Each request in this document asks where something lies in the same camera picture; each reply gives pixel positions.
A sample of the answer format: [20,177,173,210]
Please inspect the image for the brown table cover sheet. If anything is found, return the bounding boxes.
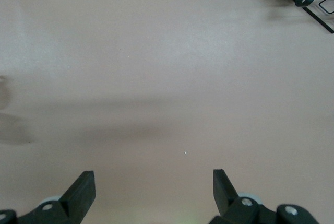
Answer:
[0,0,334,224]

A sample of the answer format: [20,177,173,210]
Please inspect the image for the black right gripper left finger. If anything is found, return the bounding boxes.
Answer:
[0,171,96,224]

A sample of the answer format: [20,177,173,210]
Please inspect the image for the black wire rack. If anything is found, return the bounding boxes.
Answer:
[273,0,334,34]

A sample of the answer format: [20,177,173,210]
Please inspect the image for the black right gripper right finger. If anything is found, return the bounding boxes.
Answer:
[208,169,320,224]

